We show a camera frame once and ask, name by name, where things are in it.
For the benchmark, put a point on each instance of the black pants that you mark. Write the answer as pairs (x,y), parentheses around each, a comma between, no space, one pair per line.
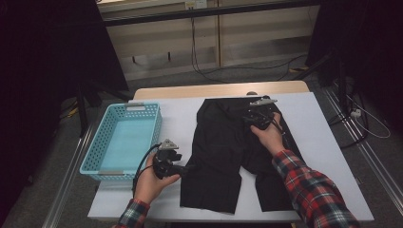
(218,152)

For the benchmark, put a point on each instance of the aluminium floor rail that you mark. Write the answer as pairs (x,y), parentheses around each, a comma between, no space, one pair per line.
(68,177)
(364,148)

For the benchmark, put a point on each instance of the beige wooden cabinet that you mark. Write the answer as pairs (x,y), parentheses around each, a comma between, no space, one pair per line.
(253,31)

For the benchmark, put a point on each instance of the narrow black curtain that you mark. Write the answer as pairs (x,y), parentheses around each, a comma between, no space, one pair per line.
(374,38)

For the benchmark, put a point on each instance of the person's right hand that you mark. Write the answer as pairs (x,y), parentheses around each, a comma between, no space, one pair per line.
(271,139)

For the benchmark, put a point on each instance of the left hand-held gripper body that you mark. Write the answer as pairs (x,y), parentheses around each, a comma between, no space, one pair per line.
(164,164)

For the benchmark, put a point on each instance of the round dark table grommet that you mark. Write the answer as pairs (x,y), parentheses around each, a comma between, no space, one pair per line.
(252,92)

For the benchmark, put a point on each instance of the white power plug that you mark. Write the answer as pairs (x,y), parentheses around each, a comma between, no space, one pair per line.
(355,113)

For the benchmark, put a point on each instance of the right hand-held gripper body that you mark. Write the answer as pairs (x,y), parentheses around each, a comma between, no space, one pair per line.
(259,115)

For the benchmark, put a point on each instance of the person's left hand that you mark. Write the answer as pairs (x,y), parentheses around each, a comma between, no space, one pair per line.
(150,186)

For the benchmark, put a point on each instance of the light blue plastic basket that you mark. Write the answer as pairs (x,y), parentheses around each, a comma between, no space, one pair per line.
(126,142)

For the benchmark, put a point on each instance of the black metal crossbar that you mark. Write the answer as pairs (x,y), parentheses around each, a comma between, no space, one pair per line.
(202,12)

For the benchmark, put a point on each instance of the white wall socket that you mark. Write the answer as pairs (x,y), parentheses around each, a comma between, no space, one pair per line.
(195,4)

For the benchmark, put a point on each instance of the tall black stand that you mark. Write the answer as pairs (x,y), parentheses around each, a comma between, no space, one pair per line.
(341,88)

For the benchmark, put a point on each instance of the short black stand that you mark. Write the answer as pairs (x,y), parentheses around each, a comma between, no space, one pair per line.
(82,107)

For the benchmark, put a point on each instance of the wide black curtain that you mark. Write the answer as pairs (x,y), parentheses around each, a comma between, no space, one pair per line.
(38,63)

